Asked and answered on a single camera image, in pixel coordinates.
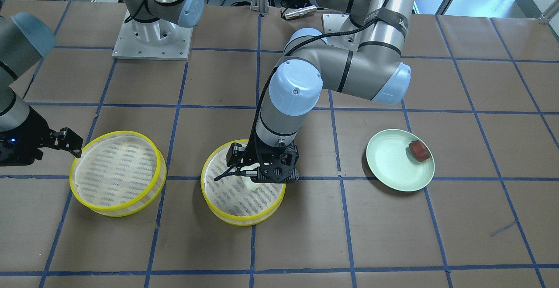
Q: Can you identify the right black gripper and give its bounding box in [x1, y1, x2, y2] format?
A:
[0, 109, 83, 167]

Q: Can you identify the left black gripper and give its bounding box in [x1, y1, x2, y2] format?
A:
[226, 140, 300, 183]

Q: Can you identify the yellow steamer basket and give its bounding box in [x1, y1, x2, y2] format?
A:
[69, 130, 167, 218]
[201, 142, 287, 226]

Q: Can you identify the red-brown bun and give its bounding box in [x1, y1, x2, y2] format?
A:
[408, 140, 431, 162]

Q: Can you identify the white steamed bun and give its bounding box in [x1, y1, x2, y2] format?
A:
[242, 177, 262, 192]

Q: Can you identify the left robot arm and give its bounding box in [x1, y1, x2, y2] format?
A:
[215, 0, 414, 183]

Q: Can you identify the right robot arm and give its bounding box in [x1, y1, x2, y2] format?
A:
[0, 0, 204, 167]

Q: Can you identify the light green plate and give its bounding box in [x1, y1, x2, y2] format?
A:
[366, 129, 435, 192]

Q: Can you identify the silver cylindrical connector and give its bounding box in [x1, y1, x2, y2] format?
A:
[281, 5, 318, 21]

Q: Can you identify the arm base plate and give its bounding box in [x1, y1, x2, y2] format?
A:
[322, 13, 361, 50]
[112, 20, 193, 61]

